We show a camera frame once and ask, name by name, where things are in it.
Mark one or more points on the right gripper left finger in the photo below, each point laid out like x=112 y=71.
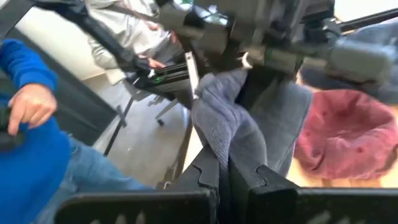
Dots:
x=186 y=205

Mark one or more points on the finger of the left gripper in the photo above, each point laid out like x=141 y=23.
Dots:
x=192 y=26
x=362 y=60

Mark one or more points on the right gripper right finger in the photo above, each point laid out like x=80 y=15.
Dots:
x=280 y=205

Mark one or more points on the blue denim baseball cap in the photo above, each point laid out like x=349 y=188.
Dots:
x=385 y=91

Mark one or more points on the maroon baseball cap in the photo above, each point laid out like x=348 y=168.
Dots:
x=342 y=137

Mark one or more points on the dark navy baseball cap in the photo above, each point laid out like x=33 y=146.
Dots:
x=224 y=124

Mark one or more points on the person's hand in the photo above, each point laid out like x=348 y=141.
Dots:
x=173 y=37
x=155 y=63
x=32 y=104

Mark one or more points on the person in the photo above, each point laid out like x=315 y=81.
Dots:
x=130 y=31
x=31 y=174

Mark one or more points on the grey office chair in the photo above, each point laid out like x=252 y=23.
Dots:
x=116 y=76

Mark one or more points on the black partition panel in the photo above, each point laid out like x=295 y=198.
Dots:
x=84 y=112

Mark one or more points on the person's left hand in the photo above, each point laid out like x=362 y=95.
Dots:
x=32 y=104

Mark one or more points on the silver frame bracket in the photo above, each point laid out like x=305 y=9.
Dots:
x=192 y=74

